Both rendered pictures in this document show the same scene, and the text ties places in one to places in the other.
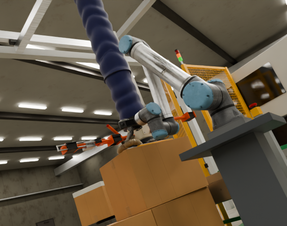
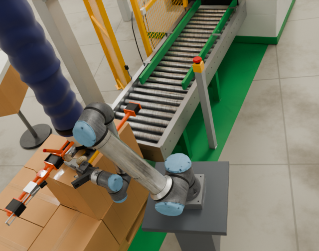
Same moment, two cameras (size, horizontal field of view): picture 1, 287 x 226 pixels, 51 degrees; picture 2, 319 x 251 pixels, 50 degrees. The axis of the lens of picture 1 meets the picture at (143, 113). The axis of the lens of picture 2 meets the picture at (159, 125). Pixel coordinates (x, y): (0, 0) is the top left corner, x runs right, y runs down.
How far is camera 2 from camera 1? 2.05 m
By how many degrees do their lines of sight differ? 60
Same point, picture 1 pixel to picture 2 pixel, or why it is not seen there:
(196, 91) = (170, 209)
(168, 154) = not seen: hidden behind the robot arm
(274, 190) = (206, 237)
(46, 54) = not seen: outside the picture
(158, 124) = (120, 195)
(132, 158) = (83, 191)
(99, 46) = (6, 39)
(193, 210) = (130, 188)
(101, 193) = (0, 93)
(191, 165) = not seen: hidden behind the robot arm
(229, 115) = (189, 195)
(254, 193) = (192, 235)
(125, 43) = (85, 139)
